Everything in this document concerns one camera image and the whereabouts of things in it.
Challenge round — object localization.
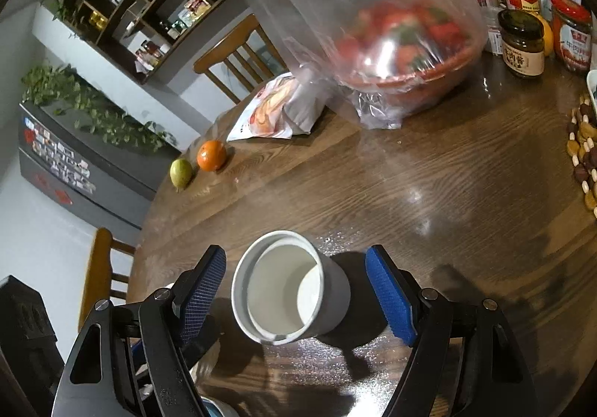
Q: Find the clear plastic bag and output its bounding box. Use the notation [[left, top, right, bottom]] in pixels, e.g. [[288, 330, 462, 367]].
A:
[[207, 0, 488, 131]]

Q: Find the grey fridge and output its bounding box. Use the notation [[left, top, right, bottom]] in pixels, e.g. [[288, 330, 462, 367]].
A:
[[18, 102, 180, 231]]

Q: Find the green pear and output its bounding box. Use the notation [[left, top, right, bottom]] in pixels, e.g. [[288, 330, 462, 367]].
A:
[[169, 159, 193, 193]]

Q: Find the small white cup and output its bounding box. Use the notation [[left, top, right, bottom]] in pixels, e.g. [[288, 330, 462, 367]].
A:
[[232, 230, 351, 345]]

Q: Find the wooden chair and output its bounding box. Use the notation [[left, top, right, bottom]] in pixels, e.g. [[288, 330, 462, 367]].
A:
[[193, 13, 290, 103], [78, 227, 138, 331]]

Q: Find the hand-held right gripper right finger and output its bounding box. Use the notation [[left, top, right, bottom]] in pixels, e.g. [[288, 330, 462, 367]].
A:
[[365, 245, 539, 417]]

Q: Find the green leafy vine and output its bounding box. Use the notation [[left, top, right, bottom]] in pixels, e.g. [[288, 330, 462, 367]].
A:
[[21, 65, 180, 154], [42, 0, 89, 40]]

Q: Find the red bowl with strawberries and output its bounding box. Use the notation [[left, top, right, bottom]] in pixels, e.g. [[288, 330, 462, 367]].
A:
[[333, 0, 483, 106]]

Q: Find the row of shelf jars and bottles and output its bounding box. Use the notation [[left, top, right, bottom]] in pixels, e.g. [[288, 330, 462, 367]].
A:
[[79, 0, 234, 72]]

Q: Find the white dish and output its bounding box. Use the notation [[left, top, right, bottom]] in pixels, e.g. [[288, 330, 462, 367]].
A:
[[586, 70, 597, 121]]

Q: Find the white red snack packet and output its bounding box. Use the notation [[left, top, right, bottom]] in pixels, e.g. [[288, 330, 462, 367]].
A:
[[226, 72, 327, 142]]

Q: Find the dark jar with beige label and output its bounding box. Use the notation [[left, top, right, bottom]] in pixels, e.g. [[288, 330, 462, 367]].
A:
[[497, 9, 546, 77]]

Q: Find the jar with red lid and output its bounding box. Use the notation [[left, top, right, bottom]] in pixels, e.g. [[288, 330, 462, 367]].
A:
[[550, 0, 594, 72]]

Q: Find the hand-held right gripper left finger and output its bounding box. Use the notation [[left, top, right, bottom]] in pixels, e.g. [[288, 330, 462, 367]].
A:
[[51, 244, 227, 417]]

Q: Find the orange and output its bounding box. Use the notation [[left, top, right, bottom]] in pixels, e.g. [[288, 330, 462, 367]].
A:
[[196, 140, 228, 172], [538, 15, 557, 58]]

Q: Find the group of fridge photo magnets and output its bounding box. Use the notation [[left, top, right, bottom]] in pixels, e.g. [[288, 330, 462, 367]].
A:
[[23, 116, 96, 194]]

